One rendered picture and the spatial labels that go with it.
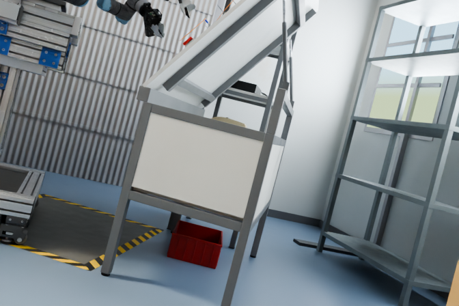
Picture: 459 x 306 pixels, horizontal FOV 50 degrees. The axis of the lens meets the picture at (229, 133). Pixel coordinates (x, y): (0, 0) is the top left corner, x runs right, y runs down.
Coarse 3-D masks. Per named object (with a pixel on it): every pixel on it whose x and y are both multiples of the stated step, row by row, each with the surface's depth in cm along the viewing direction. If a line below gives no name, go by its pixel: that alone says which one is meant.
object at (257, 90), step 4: (236, 84) 344; (240, 84) 344; (244, 84) 343; (248, 84) 343; (252, 84) 342; (236, 88) 345; (240, 88) 344; (244, 88) 343; (248, 88) 343; (252, 88) 342; (256, 88) 345; (252, 92) 344; (256, 92) 350; (260, 92) 374
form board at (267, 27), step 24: (240, 0) 215; (288, 0) 259; (312, 0) 293; (216, 24) 216; (264, 24) 266; (288, 24) 302; (192, 48) 220; (240, 48) 275; (168, 72) 225; (192, 72) 251; (216, 72) 283; (192, 96) 291
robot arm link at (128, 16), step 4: (124, 4) 265; (124, 8) 263; (128, 8) 264; (132, 8) 264; (120, 12) 261; (124, 12) 263; (128, 12) 265; (132, 12) 266; (116, 16) 267; (120, 16) 264; (124, 16) 265; (128, 16) 266; (132, 16) 268; (120, 20) 267; (124, 20) 267; (128, 20) 269; (124, 24) 269
